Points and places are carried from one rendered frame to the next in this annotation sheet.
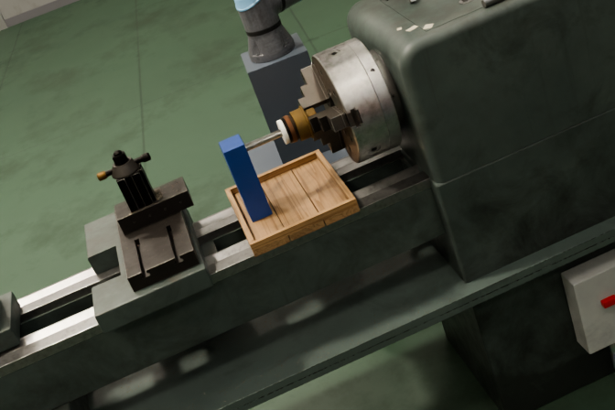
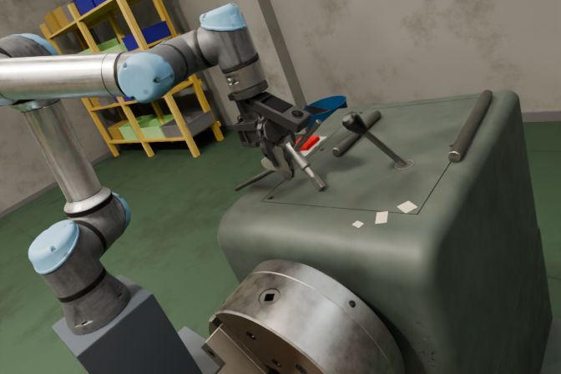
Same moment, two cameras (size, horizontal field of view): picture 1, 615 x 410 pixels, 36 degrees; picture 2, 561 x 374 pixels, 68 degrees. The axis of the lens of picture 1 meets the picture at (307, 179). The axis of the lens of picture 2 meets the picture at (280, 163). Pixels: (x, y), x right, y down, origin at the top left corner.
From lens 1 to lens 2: 1.91 m
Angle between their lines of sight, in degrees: 34
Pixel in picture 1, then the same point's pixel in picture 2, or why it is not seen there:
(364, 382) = not seen: outside the picture
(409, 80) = (436, 301)
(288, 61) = (132, 316)
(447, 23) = (433, 194)
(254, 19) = (70, 278)
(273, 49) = (105, 309)
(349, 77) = (326, 332)
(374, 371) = not seen: outside the picture
